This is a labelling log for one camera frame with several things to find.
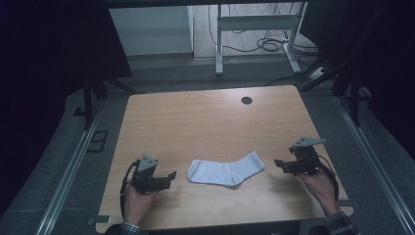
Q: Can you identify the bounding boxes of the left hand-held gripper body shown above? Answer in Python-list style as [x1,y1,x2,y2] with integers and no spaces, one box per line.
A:
[131,154,165,195]

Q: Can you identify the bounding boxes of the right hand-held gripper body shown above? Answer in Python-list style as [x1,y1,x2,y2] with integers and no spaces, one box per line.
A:
[283,136,327,176]

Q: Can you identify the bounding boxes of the white power strip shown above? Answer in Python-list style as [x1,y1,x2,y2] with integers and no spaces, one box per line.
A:
[308,66,328,81]

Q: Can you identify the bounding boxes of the pale grey cabinet panel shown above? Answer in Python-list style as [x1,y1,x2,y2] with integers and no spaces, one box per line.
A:
[108,5,194,57]

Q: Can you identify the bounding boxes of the aluminium floor rail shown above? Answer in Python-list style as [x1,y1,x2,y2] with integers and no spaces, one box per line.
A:
[33,100,107,235]
[334,96,415,235]

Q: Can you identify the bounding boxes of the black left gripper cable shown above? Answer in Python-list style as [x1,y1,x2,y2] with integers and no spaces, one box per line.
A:
[118,159,142,220]

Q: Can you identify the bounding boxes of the grey tape piece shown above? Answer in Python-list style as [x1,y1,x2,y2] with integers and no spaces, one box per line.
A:
[87,214,113,225]
[339,199,361,211]

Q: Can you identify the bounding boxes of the white metal desk frame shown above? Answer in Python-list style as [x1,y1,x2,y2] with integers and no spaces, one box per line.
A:
[214,2,308,76]

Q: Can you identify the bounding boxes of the black rectangular floor frame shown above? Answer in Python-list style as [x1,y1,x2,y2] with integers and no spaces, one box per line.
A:
[86,130,110,154]

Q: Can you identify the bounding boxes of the black metal stand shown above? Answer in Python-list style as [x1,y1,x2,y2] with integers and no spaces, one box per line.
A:
[72,72,138,131]

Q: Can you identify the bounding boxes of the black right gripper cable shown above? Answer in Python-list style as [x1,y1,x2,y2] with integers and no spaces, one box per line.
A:
[314,154,341,201]

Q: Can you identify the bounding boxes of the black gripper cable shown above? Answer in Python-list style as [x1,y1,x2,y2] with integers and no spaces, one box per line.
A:
[118,159,142,220]
[314,154,341,201]

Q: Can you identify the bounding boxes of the black tripod stand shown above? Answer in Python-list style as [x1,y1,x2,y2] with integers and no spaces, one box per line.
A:
[298,55,373,128]

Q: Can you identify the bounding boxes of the person's right hand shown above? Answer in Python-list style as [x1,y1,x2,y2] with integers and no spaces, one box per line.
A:
[297,168,343,217]

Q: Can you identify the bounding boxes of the person's left hand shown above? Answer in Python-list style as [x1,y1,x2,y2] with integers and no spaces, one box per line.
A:
[123,183,161,227]

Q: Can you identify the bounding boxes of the coiled black floor cables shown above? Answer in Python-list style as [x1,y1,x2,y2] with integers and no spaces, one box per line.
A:
[208,3,321,67]

